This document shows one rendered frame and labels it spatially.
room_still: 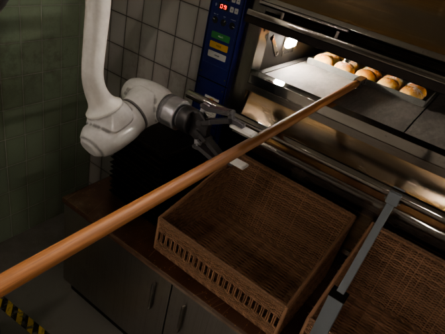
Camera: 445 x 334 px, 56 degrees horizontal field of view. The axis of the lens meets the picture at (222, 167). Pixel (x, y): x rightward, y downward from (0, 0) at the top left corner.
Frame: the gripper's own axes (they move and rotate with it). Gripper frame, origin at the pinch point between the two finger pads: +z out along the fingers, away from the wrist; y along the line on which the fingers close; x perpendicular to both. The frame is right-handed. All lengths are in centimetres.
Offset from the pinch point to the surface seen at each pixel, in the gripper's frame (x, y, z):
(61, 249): 56, -1, 1
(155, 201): 35.0, -0.5, 1.7
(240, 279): -6.7, 47.7, 8.1
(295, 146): -19.1, 2.4, 7.2
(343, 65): -102, -3, -11
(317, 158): -19.0, 2.7, 14.5
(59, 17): -37, 5, -123
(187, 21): -57, -9, -67
